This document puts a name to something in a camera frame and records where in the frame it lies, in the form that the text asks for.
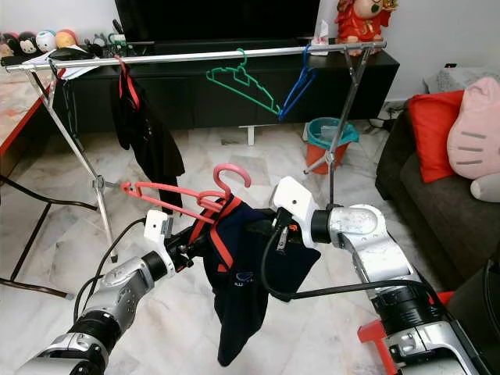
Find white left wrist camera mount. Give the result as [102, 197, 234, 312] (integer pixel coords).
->
[145, 209, 174, 259]

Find black polo shirt red collar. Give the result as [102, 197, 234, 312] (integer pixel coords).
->
[111, 70, 186, 216]

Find white paper sheets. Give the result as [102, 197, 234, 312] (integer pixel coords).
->
[12, 53, 104, 80]

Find salmon pink plastic hanger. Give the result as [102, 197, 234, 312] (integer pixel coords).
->
[121, 162, 252, 227]

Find green plastic clothes hanger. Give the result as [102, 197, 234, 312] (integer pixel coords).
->
[205, 48, 282, 116]

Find white round toy figure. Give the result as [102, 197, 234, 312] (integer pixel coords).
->
[36, 30, 57, 52]

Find red plastic stool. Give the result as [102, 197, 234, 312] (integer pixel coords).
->
[357, 291, 454, 375]

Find dark fabric sofa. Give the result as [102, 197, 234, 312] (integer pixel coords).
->
[375, 109, 500, 270]

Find black flat screen television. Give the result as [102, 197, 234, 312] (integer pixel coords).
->
[115, 0, 321, 44]

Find black pouch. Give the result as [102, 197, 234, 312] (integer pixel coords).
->
[43, 48, 83, 62]

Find white tissue pack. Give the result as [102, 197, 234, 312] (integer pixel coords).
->
[312, 20, 333, 46]

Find navy polo shirt red collar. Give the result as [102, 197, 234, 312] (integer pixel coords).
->
[191, 195, 321, 368]

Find black television console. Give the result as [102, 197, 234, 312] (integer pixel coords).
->
[59, 39, 401, 132]

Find cream plush toy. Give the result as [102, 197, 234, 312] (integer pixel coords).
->
[469, 173, 500, 204]

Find silver metal clothes rack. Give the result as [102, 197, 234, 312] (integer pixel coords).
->
[5, 41, 388, 264]

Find red plastic clothes hanger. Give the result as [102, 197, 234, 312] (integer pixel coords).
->
[116, 55, 141, 110]

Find red robed figurine statue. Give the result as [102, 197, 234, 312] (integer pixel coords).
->
[334, 0, 398, 44]

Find green electronic gadget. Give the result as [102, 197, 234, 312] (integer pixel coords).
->
[105, 31, 126, 55]

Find red cushion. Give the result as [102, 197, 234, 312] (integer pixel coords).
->
[406, 88, 466, 183]

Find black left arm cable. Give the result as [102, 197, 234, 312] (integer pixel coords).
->
[74, 217, 149, 325]

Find grey cloth covered stand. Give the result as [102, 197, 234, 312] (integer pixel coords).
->
[422, 66, 485, 96]

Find orange round toy figure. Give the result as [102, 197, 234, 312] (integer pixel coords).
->
[55, 29, 79, 49]

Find pink cat face plush cushion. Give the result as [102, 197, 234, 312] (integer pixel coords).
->
[447, 76, 500, 180]

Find blue plastic clothes hanger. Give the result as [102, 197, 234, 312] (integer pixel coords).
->
[277, 45, 317, 122]

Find orange bin with teal liner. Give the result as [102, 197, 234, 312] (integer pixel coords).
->
[305, 117, 359, 174]

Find red black round toy figure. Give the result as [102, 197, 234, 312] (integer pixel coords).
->
[0, 33, 20, 57]

